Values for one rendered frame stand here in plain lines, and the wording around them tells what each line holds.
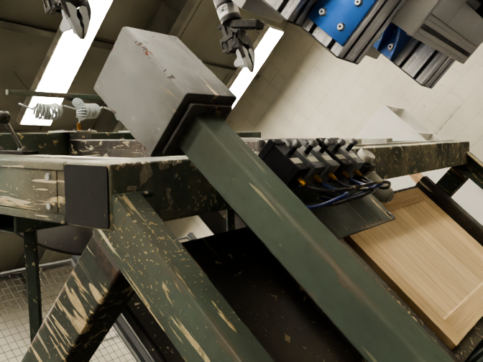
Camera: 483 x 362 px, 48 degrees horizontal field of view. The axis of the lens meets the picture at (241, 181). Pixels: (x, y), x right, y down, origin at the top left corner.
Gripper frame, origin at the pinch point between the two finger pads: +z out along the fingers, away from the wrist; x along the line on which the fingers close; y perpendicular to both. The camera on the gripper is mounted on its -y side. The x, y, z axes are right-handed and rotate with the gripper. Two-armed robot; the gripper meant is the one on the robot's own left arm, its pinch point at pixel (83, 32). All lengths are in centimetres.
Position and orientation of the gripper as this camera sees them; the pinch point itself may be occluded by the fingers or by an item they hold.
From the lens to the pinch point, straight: 143.7
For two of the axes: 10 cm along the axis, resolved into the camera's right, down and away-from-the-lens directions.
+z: 3.0, 9.4, -1.5
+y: -7.5, 3.3, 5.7
